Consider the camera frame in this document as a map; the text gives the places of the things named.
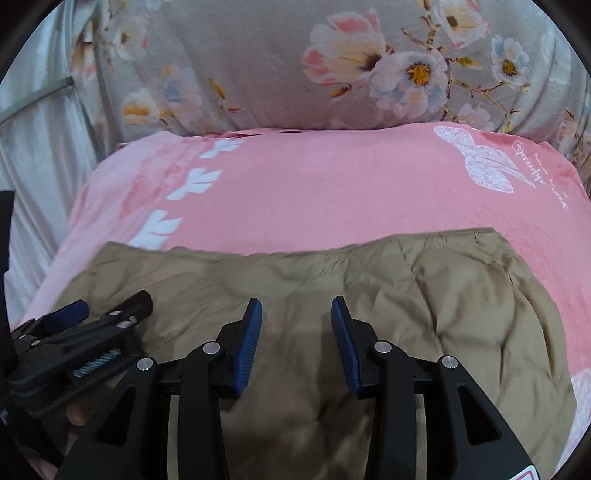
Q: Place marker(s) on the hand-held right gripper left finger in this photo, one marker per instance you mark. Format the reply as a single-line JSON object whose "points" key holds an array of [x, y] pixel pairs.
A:
{"points": [[247, 350]]}

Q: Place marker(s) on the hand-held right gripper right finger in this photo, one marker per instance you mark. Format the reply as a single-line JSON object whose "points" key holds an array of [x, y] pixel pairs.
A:
{"points": [[344, 350]]}

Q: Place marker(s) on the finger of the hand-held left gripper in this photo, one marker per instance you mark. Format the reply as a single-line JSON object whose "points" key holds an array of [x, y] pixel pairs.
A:
{"points": [[131, 304], [69, 314]]}

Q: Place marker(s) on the tan quilted jacket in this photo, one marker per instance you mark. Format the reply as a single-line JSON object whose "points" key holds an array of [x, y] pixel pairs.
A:
{"points": [[369, 300]]}

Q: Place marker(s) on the person's left hand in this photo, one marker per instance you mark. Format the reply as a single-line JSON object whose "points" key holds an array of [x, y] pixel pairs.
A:
{"points": [[76, 414]]}

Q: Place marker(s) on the white satin curtain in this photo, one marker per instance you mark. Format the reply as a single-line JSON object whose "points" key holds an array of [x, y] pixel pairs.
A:
{"points": [[37, 161]]}

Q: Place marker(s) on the pink printed blanket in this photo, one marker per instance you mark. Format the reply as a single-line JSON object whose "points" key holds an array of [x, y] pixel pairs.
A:
{"points": [[323, 184]]}

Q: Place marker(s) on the grey curtain tie band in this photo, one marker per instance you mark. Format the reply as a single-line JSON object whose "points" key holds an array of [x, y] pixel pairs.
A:
{"points": [[34, 98]]}

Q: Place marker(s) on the grey floral quilt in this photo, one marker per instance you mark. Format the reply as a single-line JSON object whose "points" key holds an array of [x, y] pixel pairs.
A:
{"points": [[258, 60]]}

